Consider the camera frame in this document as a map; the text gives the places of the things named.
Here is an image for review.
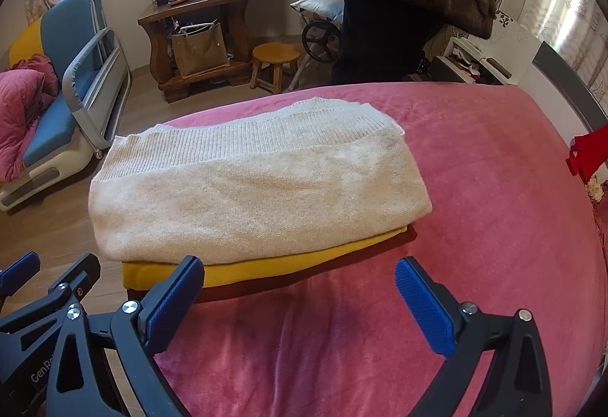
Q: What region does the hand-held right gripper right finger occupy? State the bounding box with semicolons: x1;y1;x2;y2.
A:
394;257;554;417

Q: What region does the dark red folded garment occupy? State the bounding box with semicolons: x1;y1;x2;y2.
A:
195;231;419;304

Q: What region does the white nightstand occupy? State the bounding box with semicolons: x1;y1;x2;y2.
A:
430;36;515;86

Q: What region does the white cushion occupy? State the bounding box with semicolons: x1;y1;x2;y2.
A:
291;0;345;30

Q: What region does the pink bed blanket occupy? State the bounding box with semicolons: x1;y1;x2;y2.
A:
154;81;608;417

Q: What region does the grey bed headboard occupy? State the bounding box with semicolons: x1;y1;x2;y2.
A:
532;41;608;133

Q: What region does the wooden cabinet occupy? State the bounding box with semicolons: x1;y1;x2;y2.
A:
138;0;255;104

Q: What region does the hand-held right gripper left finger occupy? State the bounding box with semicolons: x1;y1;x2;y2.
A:
45;255;206;417

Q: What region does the yellow folded garment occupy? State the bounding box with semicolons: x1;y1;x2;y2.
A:
121;224;409;292

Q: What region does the patterned curtain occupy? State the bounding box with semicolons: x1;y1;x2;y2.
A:
520;0;608;90

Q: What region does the yellow cushion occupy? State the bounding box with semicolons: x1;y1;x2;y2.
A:
9;20;46;66

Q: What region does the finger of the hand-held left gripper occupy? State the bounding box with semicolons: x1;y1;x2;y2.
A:
0;253;103;337
0;252;41;304

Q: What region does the brown tote bag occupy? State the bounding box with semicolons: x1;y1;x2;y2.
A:
171;22;230;78

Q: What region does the cream plush toy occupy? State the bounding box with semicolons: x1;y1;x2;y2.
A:
585;174;605;204

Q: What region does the beige knit sweater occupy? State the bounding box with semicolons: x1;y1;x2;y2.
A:
89;98;433;265

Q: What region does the wheelchair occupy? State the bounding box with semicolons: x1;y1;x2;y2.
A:
290;0;350;92

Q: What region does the blue grey folding chair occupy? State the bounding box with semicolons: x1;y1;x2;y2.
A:
0;0;133;213

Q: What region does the round wooden stool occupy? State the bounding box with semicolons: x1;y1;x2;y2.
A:
249;43;301;95

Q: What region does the pink quilt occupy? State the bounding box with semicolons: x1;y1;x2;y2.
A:
0;55;60;182

